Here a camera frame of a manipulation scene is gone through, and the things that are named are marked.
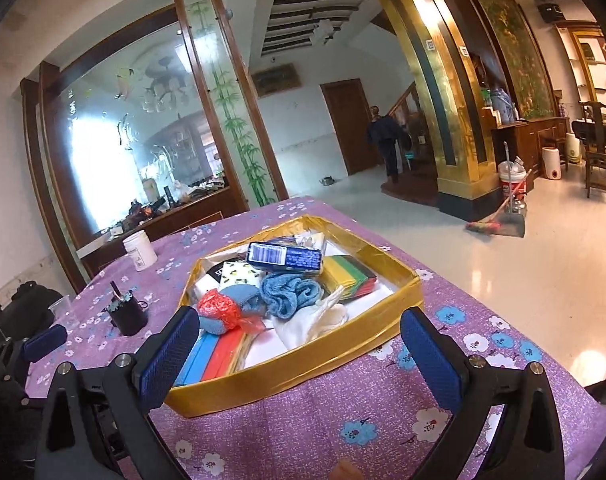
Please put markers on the white plastic bag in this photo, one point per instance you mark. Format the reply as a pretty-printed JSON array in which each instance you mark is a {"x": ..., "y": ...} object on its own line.
[{"x": 308, "y": 242}]

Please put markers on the dark framed wall plaque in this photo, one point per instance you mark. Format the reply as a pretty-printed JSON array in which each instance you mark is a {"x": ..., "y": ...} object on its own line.
[{"x": 275, "y": 80}]

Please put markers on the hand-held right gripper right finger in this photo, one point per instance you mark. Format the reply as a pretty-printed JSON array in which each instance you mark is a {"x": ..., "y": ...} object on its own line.
[{"x": 428, "y": 355}]

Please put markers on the broom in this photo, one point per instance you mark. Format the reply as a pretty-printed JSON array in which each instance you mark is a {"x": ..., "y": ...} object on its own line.
[{"x": 498, "y": 212}]

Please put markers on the red plastic bag ball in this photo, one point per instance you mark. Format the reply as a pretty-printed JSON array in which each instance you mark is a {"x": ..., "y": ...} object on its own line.
[{"x": 220, "y": 307}]

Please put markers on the metal bowl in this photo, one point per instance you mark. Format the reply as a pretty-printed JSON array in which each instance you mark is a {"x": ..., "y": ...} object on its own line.
[{"x": 326, "y": 180}]

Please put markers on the clear plastic cup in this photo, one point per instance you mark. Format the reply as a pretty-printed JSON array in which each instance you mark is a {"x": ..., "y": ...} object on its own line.
[{"x": 63, "y": 312}]

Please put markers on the wooden door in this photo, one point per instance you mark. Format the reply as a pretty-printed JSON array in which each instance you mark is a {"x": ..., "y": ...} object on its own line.
[{"x": 350, "y": 127}]

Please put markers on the blue knit sock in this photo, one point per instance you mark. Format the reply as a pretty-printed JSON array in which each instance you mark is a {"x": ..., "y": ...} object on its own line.
[{"x": 290, "y": 297}]

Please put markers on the ceiling chandelier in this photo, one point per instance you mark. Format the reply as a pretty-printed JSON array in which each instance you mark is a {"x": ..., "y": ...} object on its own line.
[{"x": 323, "y": 31}]

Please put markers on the purple floral tablecloth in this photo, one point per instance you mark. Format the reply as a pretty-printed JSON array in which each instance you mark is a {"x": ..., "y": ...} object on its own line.
[{"x": 333, "y": 435}]

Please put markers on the gold cardboard box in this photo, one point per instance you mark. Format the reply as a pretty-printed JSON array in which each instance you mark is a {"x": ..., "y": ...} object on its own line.
[{"x": 303, "y": 365}]

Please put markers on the black cylindrical motor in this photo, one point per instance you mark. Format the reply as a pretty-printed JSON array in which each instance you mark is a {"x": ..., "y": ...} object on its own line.
[{"x": 128, "y": 315}]

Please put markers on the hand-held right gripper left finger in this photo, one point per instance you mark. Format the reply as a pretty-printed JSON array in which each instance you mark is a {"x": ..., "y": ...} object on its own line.
[{"x": 168, "y": 355}]

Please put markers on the black bag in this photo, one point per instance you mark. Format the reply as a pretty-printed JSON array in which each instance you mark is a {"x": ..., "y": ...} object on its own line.
[{"x": 23, "y": 307}]

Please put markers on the white green appliance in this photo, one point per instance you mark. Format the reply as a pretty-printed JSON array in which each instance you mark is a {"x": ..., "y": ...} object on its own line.
[{"x": 573, "y": 149}]

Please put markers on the blue white tissue pack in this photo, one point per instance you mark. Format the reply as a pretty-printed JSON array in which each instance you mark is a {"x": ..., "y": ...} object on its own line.
[{"x": 285, "y": 257}]

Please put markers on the wooden chair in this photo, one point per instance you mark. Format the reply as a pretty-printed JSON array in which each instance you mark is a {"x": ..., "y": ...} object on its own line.
[{"x": 600, "y": 155}]

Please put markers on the wood-framed glass partition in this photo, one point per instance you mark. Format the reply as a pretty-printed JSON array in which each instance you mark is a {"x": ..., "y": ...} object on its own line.
[{"x": 133, "y": 150}]

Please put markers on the wooden cabinet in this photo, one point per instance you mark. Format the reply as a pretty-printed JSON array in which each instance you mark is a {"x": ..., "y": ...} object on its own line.
[{"x": 533, "y": 145}]

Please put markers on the white red bucket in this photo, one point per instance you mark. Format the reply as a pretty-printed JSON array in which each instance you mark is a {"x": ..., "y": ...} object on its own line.
[{"x": 512, "y": 180}]

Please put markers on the cream cloth glove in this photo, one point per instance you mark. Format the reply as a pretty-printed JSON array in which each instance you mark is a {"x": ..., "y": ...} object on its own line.
[{"x": 308, "y": 322}]

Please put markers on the gold pillar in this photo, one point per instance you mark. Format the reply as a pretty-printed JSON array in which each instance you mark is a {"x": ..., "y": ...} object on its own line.
[{"x": 433, "y": 110}]

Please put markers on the yellow green cloth stack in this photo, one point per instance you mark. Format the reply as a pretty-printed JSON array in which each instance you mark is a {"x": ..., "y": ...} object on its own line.
[{"x": 350, "y": 275}]

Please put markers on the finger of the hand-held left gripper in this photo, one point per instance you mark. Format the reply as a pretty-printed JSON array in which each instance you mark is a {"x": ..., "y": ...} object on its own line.
[{"x": 45, "y": 342}]

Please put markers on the grey dustpan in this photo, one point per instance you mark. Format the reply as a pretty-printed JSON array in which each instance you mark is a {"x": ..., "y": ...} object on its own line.
[{"x": 513, "y": 225}]

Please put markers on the black wall speaker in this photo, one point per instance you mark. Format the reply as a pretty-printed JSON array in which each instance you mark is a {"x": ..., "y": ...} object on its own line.
[{"x": 551, "y": 13}]

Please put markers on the lemon print tissue pack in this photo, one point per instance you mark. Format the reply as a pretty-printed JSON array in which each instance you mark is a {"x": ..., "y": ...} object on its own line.
[{"x": 240, "y": 272}]

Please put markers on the white plastic jar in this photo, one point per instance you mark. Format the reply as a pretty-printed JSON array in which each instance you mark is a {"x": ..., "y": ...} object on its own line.
[{"x": 139, "y": 252}]

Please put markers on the white round appliance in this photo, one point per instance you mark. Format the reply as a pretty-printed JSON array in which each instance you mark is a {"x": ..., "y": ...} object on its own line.
[{"x": 552, "y": 164}]

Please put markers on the blue red cloth stack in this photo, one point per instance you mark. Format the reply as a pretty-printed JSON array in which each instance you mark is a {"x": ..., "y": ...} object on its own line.
[{"x": 213, "y": 357}]

